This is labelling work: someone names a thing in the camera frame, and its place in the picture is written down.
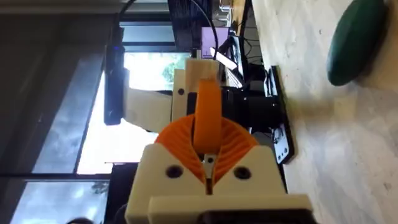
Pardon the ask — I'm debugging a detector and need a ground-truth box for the black rail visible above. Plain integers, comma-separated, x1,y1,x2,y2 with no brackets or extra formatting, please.
267,64,295,165

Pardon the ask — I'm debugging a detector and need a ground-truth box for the bare white finger of the left gripper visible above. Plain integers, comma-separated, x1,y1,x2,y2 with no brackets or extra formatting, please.
172,68,188,123

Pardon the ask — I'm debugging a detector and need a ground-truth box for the black screen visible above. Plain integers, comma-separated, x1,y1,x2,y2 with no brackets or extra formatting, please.
167,0,215,52

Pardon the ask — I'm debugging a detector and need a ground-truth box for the purple box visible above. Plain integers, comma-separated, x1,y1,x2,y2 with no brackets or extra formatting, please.
201,27,230,59

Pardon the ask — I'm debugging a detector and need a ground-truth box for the black camera cable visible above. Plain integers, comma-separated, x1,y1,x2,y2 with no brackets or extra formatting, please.
118,0,137,29

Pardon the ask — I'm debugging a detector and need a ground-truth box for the white orange finger of the left gripper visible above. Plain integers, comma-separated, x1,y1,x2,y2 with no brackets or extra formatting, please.
185,58,222,93

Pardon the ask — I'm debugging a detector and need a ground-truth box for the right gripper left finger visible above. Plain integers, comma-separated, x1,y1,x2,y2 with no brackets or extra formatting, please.
126,79,208,223

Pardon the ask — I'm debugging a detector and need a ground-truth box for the green disc with holes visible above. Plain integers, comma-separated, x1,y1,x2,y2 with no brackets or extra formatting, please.
325,0,390,87

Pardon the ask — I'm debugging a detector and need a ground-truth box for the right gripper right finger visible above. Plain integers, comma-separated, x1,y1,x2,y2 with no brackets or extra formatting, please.
207,79,287,195

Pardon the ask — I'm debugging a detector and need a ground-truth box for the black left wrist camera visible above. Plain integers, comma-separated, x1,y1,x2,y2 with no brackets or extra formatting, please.
103,27,126,126

